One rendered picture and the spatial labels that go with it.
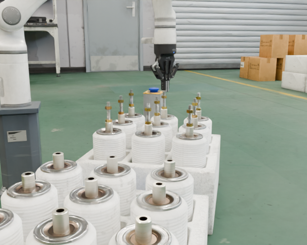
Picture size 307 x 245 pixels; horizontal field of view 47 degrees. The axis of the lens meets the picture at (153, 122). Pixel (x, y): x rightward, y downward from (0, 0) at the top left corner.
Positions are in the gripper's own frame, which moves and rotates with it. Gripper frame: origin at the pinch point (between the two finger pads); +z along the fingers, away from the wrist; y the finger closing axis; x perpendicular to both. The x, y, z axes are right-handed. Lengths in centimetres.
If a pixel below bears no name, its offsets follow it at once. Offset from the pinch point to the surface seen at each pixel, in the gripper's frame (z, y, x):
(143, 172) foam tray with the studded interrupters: 19.2, -27.2, -15.4
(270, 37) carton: -16, 357, 126
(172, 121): 11.5, -1.5, -4.4
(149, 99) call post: 7.1, 7.7, 14.5
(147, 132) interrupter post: 9.9, -21.5, -11.9
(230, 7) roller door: -69, 494, 269
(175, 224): 12, -52, -47
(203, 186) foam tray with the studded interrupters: 22.0, -19.1, -29.5
